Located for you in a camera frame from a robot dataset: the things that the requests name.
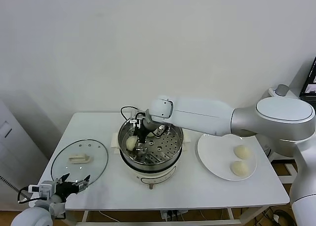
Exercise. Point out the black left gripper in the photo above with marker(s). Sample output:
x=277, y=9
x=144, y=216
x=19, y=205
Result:
x=66, y=189

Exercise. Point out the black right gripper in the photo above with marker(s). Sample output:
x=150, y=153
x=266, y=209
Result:
x=142, y=135

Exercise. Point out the white steamed baozi bun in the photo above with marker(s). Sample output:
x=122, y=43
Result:
x=151, y=134
x=130, y=143
x=242, y=152
x=239, y=168

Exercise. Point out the round glass pot lid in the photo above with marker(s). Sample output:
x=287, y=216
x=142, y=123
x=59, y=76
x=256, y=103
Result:
x=86, y=166

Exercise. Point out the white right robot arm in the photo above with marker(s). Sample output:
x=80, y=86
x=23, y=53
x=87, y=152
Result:
x=202, y=117

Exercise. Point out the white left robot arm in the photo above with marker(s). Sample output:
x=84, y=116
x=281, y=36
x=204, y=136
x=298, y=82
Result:
x=32, y=216

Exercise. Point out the perforated steel steamer basket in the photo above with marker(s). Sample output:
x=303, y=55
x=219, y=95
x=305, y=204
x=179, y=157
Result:
x=168, y=147

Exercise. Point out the white electric cooker base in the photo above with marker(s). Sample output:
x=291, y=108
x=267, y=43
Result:
x=153, y=177

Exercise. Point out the white cabinet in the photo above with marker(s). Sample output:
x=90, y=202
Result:
x=14, y=149

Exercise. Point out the round white plate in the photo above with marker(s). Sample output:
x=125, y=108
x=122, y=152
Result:
x=217, y=159

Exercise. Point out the white power strip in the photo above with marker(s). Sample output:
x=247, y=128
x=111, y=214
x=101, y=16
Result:
x=170, y=214

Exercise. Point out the white side desk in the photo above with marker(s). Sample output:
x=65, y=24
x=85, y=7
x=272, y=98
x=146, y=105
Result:
x=271, y=92

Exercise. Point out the small grey cylinder speaker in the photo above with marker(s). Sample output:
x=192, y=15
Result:
x=282, y=89

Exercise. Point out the black laptop computer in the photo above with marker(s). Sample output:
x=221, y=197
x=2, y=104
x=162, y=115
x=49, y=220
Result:
x=310, y=87

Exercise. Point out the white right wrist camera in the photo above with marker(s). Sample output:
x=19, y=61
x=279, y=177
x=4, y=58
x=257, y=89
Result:
x=138, y=117

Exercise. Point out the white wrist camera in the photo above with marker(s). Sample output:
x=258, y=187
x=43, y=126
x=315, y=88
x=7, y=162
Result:
x=138, y=117
x=45, y=188

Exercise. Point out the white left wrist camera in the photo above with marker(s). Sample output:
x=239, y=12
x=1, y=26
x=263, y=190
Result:
x=45, y=188

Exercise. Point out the white table frame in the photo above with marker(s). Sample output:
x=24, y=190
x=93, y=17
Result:
x=85, y=215

